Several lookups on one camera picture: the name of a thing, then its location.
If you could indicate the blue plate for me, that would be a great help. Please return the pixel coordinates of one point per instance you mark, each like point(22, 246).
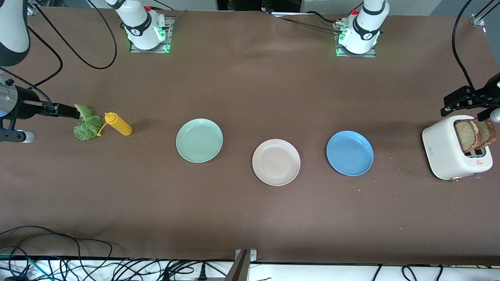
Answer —
point(349, 153)

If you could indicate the brown table cover sheet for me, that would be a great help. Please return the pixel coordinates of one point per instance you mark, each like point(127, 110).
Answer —
point(250, 218)

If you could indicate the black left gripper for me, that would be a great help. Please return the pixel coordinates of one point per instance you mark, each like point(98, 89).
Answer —
point(485, 95)

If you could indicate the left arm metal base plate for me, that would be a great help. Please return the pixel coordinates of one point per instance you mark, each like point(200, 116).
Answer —
point(371, 55)

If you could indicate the yellow squeeze bottle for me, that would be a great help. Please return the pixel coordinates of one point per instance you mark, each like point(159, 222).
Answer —
point(119, 125)

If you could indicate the green lettuce leaf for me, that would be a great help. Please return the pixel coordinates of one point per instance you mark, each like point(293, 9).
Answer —
point(86, 127)

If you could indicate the black power plug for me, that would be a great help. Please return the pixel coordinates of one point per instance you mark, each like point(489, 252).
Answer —
point(202, 275)

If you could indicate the brown bread slice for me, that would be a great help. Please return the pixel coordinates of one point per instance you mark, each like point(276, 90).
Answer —
point(465, 136)
point(488, 134)

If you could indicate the beige plate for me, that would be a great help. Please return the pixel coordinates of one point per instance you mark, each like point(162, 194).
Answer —
point(276, 162)

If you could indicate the aluminium corner bracket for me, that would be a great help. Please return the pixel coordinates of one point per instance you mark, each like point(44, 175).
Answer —
point(253, 255)

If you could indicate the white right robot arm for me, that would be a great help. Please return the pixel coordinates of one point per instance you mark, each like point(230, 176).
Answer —
point(140, 27)

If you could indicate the aluminium frame corner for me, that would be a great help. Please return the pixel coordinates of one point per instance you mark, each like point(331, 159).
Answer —
point(32, 11)
point(477, 20)

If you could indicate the green plate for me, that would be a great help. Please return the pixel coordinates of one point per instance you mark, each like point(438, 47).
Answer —
point(199, 140)

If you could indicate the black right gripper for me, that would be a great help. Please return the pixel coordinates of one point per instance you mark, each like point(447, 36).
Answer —
point(27, 106)

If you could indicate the white toaster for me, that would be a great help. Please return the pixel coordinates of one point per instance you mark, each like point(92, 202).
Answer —
point(441, 148)

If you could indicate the grey metal post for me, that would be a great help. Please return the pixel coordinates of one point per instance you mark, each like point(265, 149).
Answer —
point(238, 269)

